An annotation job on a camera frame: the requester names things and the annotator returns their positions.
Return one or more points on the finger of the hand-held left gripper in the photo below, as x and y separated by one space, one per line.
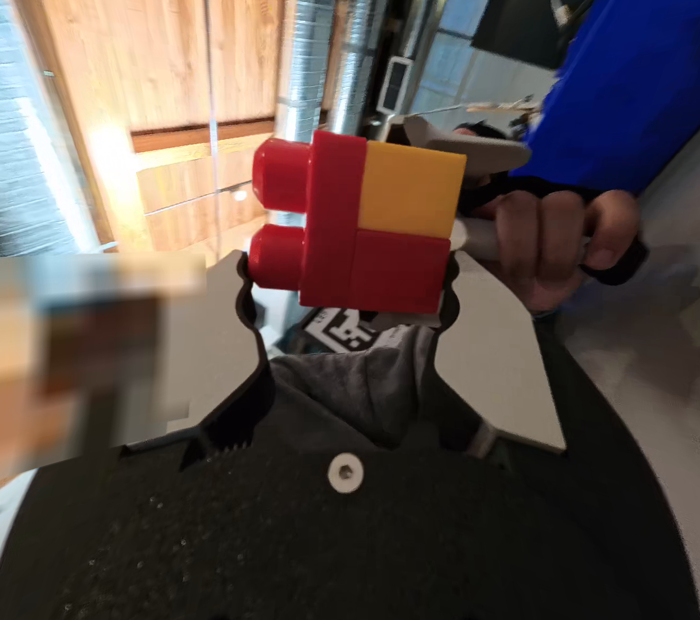
492 155
415 320

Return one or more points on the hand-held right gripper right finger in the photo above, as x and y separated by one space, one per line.
492 357

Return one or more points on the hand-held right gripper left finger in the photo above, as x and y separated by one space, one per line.
219 346

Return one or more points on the red tall toy block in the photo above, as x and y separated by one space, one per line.
399 270

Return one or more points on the yellow toy block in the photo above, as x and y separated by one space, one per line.
410 188

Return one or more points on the red two-stud toy block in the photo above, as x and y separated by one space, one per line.
333 221

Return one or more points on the blue divided plastic bin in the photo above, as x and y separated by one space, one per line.
629 57

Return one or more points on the grey desk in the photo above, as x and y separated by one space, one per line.
645 330

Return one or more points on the person's left hand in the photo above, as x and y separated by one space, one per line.
547 237

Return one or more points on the wooden board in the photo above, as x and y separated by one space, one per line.
503 106

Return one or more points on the printed tag board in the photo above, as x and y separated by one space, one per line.
339 330

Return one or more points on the large silver air duct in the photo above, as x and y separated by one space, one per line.
306 29

